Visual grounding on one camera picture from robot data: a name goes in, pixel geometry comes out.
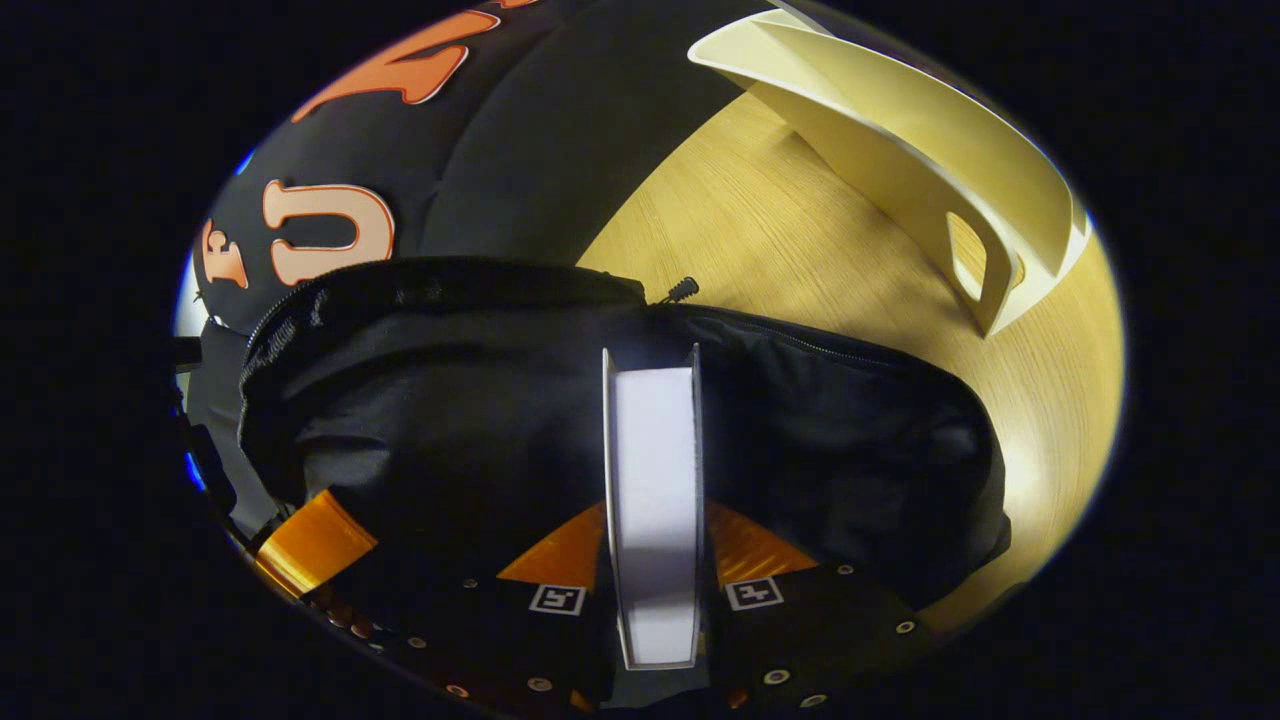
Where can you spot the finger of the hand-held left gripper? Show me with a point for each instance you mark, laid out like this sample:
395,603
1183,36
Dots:
315,545

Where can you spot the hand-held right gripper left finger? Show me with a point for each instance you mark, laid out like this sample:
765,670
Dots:
500,640

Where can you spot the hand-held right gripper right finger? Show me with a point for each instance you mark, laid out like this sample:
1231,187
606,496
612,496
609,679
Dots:
820,630

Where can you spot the black schoolbag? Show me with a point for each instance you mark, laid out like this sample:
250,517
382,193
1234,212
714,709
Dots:
450,400

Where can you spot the white plastic bookshelf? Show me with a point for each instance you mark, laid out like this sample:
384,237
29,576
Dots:
900,130

